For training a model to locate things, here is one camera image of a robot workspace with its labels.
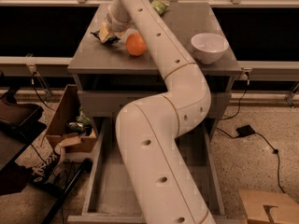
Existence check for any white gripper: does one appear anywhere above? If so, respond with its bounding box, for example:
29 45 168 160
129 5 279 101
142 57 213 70
99 13 131 38

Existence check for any dark blue rxbar wrapper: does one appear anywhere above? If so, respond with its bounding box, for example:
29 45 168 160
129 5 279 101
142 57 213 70
92 31 120 45

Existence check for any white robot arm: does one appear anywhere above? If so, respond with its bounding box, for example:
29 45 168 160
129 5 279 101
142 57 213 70
106 0 216 224

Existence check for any grey drawer cabinet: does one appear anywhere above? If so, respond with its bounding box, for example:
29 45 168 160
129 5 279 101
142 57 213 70
68 2 241 135

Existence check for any closed grey drawer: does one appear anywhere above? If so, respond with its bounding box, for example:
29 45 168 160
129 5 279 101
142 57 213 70
78 91 231 119

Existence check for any open grey bottom drawer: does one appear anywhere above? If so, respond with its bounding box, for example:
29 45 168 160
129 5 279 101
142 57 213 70
68 119 241 224

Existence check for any orange fruit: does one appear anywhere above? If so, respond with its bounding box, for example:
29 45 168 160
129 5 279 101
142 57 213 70
126 33 147 56

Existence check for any green chip bag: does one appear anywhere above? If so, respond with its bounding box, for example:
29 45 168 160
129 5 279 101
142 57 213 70
151 0 168 16

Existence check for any green packet in box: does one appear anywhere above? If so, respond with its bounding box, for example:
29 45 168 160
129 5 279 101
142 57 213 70
76 109 92 126

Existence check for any white ceramic bowl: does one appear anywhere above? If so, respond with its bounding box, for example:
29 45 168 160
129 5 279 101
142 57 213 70
191 33 229 63

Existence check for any metal can in box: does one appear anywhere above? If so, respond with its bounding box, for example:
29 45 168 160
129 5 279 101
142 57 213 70
66 122 85 133

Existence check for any open cardboard box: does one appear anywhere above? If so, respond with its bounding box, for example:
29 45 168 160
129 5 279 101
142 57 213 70
46 85 96 153

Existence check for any dark office chair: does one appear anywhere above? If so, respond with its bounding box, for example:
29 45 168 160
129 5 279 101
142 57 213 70
0 83 47 171

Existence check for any black chair leg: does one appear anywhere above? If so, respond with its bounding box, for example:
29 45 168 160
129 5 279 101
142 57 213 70
41 159 93 224

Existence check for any black and white sneaker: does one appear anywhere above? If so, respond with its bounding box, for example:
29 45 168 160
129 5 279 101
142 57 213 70
31 145 65 184

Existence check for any black power adapter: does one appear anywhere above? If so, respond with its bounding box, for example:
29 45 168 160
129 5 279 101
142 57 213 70
236 125 255 137

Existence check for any cardboard box corner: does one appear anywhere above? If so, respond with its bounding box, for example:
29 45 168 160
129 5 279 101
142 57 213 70
238 189 299 224

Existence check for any black cable left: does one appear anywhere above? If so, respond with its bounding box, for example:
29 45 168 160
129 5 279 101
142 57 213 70
30 71 57 112

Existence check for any black power cable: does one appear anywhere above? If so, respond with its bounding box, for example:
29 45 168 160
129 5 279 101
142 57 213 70
216 72 286 194

